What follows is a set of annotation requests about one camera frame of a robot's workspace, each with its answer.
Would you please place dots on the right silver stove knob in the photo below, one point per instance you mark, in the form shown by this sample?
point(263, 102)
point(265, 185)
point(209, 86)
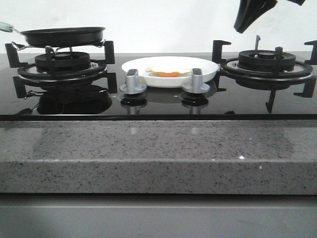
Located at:
point(196, 85)

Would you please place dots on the white round plate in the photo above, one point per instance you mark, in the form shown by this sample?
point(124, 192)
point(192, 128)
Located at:
point(208, 68)

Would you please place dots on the left silver stove knob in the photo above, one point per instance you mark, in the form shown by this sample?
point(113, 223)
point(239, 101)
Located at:
point(132, 83)

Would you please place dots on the left black pan support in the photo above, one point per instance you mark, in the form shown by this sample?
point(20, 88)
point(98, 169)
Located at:
point(61, 81)

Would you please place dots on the black pan support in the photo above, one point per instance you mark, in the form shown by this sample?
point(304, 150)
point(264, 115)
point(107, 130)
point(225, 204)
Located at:
point(271, 81)
point(61, 81)

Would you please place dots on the silver stove knob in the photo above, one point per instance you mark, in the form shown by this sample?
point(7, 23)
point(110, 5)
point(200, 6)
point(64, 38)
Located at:
point(132, 83)
point(196, 85)

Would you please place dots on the fried egg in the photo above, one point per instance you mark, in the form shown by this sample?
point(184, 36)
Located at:
point(168, 72)

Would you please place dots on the right black gas burner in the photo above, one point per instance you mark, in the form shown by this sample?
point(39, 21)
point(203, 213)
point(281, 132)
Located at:
point(265, 60)

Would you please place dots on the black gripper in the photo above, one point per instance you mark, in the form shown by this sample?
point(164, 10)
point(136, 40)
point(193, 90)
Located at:
point(297, 2)

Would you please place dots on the wire pan trivet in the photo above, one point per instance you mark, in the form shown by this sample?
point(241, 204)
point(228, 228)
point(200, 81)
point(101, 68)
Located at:
point(20, 47)

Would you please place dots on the black gas burner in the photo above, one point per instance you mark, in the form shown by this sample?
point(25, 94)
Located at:
point(265, 60)
point(64, 62)

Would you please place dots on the left black gas burner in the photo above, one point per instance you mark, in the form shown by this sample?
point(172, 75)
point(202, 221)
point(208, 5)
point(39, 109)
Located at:
point(64, 62)

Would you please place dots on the right black pan support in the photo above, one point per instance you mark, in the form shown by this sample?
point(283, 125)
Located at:
point(271, 81)

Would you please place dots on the black frying pan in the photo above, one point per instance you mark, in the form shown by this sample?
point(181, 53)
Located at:
point(63, 37)

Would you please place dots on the black glass cooktop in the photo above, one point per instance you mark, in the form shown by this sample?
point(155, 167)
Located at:
point(228, 99)

